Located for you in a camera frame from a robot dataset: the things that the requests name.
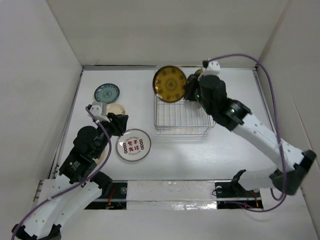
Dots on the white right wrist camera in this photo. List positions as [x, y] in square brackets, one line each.
[211, 67]

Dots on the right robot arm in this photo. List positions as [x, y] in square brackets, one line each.
[291, 164]

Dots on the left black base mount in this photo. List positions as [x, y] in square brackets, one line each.
[114, 199]

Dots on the white plate with red characters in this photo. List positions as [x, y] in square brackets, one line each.
[133, 145]

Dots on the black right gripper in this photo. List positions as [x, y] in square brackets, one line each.
[191, 85]

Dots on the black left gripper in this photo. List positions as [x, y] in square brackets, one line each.
[118, 123]

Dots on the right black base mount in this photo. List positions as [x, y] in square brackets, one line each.
[231, 195]

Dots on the metal wire dish rack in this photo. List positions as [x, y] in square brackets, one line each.
[182, 117]

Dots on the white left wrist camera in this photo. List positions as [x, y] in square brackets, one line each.
[98, 112]

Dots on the blue patterned round plate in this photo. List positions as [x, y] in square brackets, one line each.
[107, 93]

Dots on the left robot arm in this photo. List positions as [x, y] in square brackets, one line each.
[79, 179]

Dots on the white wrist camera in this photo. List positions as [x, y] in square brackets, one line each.
[98, 112]
[211, 67]

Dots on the gold and black round plate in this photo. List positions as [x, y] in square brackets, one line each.
[169, 84]

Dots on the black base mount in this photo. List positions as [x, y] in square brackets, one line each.
[231, 195]
[114, 199]

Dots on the round bamboo woven plate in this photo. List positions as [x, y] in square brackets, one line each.
[198, 72]

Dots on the beige round plate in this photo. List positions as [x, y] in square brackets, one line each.
[115, 108]

